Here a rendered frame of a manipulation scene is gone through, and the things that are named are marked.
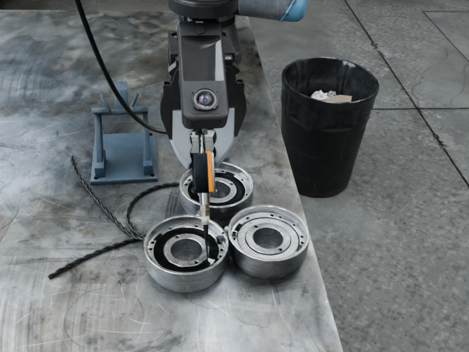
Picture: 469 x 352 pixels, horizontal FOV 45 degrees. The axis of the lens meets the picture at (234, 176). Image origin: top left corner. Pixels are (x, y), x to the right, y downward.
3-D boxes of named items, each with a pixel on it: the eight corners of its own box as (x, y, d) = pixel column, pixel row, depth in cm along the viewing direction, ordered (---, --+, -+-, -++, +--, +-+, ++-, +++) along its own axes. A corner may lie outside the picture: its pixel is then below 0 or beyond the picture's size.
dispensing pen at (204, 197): (197, 265, 67) (190, 123, 66) (194, 258, 71) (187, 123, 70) (215, 263, 67) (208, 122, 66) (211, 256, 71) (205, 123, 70)
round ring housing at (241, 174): (202, 174, 88) (202, 153, 85) (263, 196, 84) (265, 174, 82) (165, 214, 80) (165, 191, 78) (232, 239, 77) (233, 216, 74)
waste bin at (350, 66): (367, 203, 210) (392, 103, 184) (278, 205, 206) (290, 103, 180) (345, 150, 237) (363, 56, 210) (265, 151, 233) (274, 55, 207)
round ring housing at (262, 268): (316, 241, 77) (320, 218, 75) (289, 295, 70) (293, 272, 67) (246, 218, 80) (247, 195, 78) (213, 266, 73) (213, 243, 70)
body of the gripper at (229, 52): (228, 75, 70) (232, -24, 62) (239, 112, 63) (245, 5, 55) (166, 76, 68) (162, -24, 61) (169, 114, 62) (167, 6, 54)
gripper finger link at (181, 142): (188, 147, 73) (196, 83, 68) (191, 174, 69) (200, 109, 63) (163, 145, 73) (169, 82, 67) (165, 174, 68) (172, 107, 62)
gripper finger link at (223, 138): (232, 142, 74) (227, 79, 68) (239, 170, 69) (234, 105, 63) (209, 146, 74) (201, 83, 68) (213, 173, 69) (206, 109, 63)
